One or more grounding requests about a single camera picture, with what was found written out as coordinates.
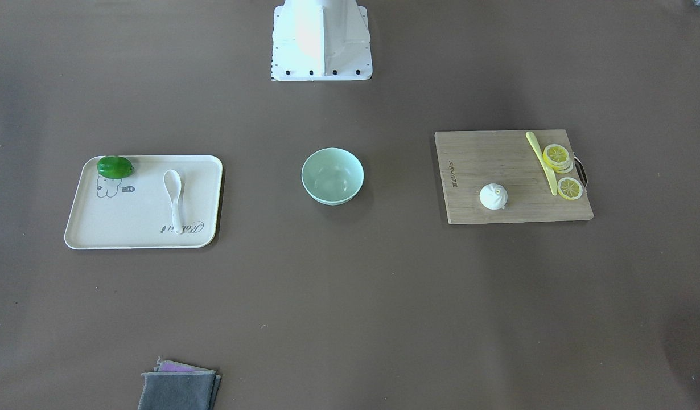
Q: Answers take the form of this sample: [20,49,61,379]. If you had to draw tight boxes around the white ceramic soup spoon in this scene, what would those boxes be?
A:
[163,169,184,235]

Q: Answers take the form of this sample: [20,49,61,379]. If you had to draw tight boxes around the white steamed bun toy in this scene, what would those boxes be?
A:
[479,183,508,210]

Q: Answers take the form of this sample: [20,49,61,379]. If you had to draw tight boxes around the yellow plastic knife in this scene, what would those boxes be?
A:
[525,132,558,196]

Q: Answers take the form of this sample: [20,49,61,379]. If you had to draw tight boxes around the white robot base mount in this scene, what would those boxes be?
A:
[270,1,373,81]

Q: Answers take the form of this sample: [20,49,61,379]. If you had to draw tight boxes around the mint green bowl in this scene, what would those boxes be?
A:
[300,147,365,206]

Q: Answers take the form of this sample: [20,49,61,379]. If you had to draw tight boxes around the cream rabbit serving tray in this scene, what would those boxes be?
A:
[64,155,223,250]

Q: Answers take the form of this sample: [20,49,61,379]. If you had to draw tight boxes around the wooden cutting board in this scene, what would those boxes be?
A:
[434,130,594,225]

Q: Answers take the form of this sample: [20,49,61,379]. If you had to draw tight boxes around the green pepper toy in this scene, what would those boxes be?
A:
[97,155,134,179]

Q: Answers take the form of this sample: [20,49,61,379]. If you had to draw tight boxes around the stacked lemon slices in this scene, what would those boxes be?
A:
[542,143,574,174]

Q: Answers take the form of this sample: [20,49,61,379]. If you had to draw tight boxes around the grey folded cloth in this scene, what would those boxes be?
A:
[138,358,222,409]

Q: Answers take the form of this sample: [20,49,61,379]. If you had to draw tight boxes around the single lemon slice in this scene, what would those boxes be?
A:
[557,177,585,200]

